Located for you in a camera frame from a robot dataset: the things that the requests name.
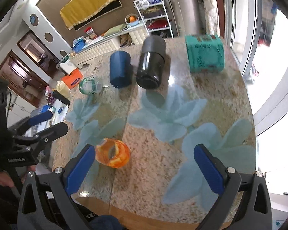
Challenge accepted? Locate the orange translucent cup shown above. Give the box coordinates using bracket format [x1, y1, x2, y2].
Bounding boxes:
[95, 138, 131, 168]

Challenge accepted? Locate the dark blue cup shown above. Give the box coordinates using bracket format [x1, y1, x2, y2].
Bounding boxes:
[110, 51, 133, 89]

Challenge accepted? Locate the person's left hand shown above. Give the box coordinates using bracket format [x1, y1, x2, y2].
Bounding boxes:
[0, 166, 36, 188]

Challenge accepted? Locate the orange box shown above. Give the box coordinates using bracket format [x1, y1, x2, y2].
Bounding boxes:
[61, 69, 83, 89]

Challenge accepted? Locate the clear glass jar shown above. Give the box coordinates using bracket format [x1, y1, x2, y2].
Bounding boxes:
[78, 77, 103, 95]

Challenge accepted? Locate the yellow cloth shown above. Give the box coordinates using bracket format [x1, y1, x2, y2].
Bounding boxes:
[60, 0, 120, 30]

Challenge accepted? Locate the black cylindrical tumbler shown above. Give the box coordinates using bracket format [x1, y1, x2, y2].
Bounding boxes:
[136, 35, 166, 90]

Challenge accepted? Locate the white tufted bench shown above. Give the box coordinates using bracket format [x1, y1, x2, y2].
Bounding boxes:
[71, 23, 148, 68]

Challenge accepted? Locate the fruit bowl with oranges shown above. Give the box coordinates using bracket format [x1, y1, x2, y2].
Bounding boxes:
[125, 14, 140, 26]

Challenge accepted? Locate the teal tissue box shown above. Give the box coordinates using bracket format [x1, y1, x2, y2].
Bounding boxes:
[185, 34, 225, 73]

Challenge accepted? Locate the white wire shelf rack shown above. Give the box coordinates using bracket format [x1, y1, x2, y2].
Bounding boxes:
[134, 0, 174, 38]

